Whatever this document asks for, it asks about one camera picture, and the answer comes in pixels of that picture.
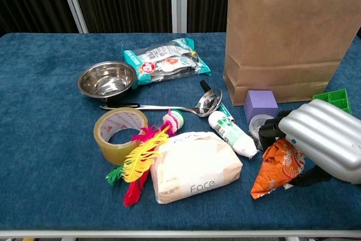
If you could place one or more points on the blue table cloth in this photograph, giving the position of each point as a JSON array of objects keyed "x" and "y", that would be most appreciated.
[{"x": 42, "y": 111}]

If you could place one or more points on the green marker with black cap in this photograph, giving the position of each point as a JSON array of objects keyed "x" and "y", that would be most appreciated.
[{"x": 228, "y": 111}]

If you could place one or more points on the orange snack packet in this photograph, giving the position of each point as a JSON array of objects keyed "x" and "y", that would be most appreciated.
[{"x": 270, "y": 173}]

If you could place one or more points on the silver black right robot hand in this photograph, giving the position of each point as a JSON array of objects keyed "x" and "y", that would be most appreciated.
[{"x": 324, "y": 139}]

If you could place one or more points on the white table frame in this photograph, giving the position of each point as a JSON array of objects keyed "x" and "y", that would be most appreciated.
[{"x": 169, "y": 234}]

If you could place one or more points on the stainless steel bowl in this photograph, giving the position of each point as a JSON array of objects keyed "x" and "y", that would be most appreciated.
[{"x": 107, "y": 83}]

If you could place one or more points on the stainless steel ladle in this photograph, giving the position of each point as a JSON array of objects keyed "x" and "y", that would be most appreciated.
[{"x": 210, "y": 104}]

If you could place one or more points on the brown paper bag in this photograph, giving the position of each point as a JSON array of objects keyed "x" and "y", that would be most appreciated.
[{"x": 282, "y": 26}]

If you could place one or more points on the teal clear snack packet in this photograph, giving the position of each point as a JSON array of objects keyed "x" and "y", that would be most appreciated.
[{"x": 166, "y": 60}]

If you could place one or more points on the white partition frame post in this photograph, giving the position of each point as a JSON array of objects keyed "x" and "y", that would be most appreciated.
[
  {"x": 73, "y": 1},
  {"x": 178, "y": 1}
]

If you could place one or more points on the white Face tissue pack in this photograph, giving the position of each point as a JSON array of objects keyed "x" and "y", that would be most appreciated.
[{"x": 194, "y": 167}]

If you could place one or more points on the green plastic grid tray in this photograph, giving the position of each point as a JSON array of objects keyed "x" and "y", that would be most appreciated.
[{"x": 335, "y": 98}]

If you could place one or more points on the clear round pin box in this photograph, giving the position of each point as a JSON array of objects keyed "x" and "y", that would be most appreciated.
[{"x": 258, "y": 123}]

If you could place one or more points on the colourful feather shuttlecock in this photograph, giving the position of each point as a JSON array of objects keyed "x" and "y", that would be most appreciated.
[{"x": 141, "y": 159}]

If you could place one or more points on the white green tube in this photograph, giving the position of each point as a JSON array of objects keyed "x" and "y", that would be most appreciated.
[{"x": 234, "y": 136}]

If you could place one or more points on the clear packing tape roll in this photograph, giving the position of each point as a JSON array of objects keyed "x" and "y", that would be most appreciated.
[{"x": 112, "y": 153}]

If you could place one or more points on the purple foam cube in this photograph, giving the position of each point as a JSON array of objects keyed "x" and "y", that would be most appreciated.
[{"x": 260, "y": 105}]

